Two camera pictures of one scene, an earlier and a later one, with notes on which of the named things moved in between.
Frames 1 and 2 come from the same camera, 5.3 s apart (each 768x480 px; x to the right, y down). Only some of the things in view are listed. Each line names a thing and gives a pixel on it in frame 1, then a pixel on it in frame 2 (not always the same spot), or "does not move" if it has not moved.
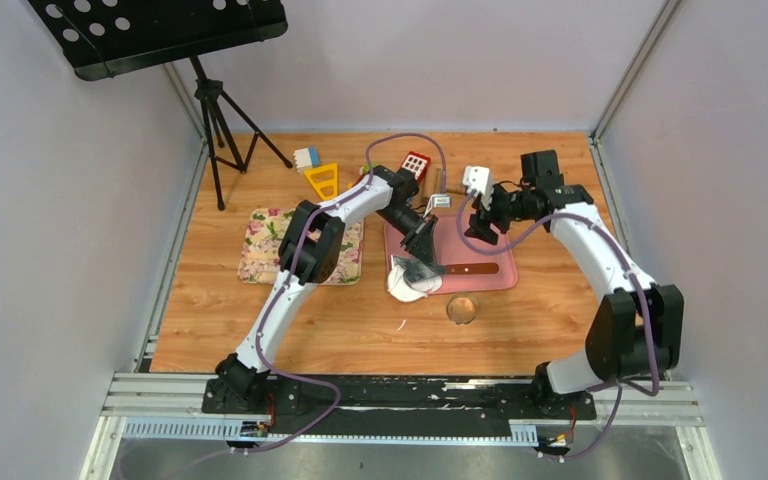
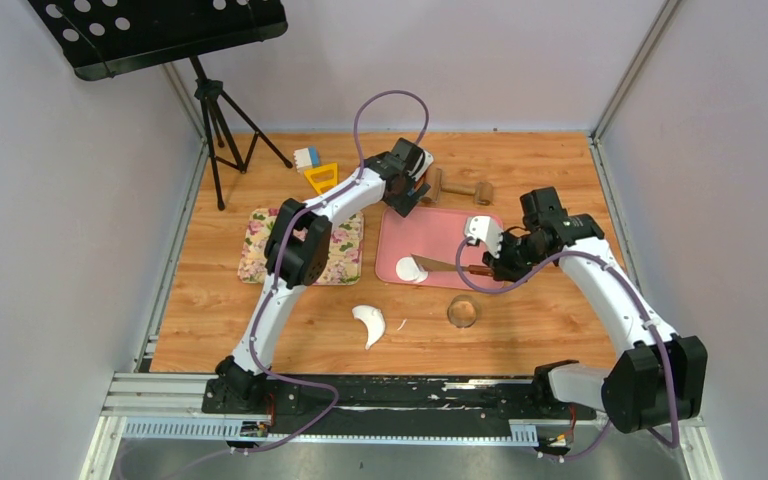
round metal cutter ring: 462,309 does not move
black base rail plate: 409,406 does not move
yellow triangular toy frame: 327,182 does not move
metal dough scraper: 412,272 does not move
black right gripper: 484,218 -> 502,270
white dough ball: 399,289 -> 408,270
